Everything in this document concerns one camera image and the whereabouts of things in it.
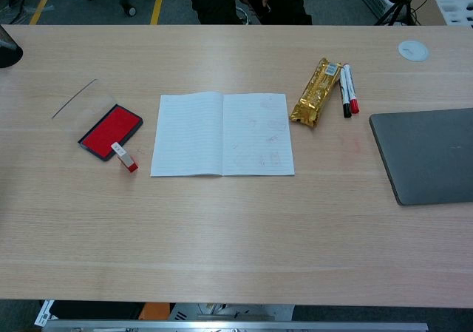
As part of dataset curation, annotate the white printed paper sheet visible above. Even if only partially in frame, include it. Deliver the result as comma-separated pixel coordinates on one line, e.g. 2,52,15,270
34,299,56,328

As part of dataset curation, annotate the black tripod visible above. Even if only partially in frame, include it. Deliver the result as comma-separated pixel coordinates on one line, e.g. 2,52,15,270
373,0,422,27

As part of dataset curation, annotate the small red white stamp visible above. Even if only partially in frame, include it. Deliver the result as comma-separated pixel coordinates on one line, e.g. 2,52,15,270
110,141,140,173

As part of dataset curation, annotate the aluminium profile rail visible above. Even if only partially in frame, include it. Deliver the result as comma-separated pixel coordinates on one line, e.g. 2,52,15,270
42,320,429,332

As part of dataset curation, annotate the red ink pad black case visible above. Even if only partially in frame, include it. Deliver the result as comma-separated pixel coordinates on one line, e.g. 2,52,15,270
77,104,144,162

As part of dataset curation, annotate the white foam insert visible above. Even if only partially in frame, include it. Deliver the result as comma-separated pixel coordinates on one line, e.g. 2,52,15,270
435,0,473,28

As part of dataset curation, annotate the grey closed laptop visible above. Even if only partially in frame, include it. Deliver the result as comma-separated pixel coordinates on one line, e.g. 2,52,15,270
369,107,473,206

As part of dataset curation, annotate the clear plastic ink pad lid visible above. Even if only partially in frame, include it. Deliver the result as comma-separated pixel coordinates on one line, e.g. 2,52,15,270
51,78,119,140

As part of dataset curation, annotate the gold foil snack packet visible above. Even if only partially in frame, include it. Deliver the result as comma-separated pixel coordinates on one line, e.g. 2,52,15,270
288,57,342,129

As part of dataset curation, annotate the black device at table edge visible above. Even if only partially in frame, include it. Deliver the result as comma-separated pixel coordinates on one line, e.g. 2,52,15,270
0,24,24,69

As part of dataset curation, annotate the brown cardboard box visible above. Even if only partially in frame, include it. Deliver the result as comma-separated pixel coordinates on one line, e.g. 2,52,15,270
408,0,473,26

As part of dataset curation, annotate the white marker black cap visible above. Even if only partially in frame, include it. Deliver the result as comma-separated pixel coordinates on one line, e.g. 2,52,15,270
338,67,353,119

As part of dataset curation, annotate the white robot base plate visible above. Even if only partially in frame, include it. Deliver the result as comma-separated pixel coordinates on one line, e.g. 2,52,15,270
168,302,295,322

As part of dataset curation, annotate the white marker red cap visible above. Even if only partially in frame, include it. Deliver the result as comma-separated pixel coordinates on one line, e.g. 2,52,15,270
343,64,361,115

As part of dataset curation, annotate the grey round cable grommet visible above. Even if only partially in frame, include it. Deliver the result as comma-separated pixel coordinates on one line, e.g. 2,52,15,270
397,39,430,63

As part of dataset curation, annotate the open white lined notebook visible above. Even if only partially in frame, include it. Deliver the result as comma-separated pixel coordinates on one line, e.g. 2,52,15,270
149,91,296,178

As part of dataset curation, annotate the orange part under table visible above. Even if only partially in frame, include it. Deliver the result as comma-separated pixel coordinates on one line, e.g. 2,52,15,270
139,302,171,321

